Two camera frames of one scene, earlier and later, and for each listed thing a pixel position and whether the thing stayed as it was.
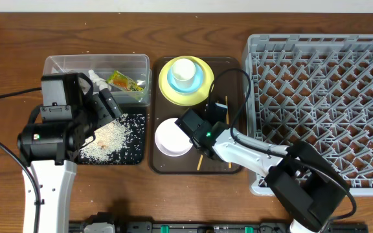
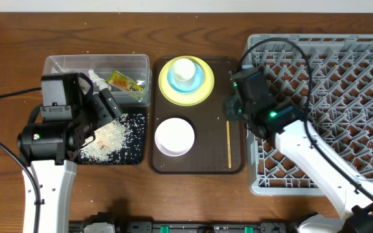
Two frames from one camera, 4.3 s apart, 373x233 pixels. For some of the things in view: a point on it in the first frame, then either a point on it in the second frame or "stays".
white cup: x=183 y=70 stays
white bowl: x=170 y=140 stays
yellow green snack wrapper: x=124 y=81 stays
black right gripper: x=213 y=110 to x=233 y=108
